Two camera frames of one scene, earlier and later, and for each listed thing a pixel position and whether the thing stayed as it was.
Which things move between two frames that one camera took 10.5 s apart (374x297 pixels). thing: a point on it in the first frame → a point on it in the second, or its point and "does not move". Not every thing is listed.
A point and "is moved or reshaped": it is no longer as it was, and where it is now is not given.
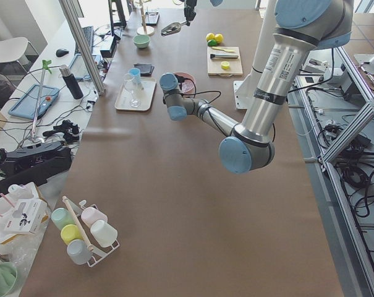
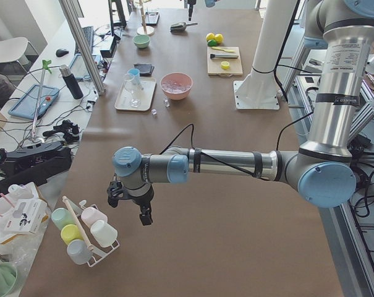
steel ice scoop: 172,28 is moved or reshaped
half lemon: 225,65 does not move
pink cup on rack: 90,215 does not move
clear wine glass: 131,84 does not move
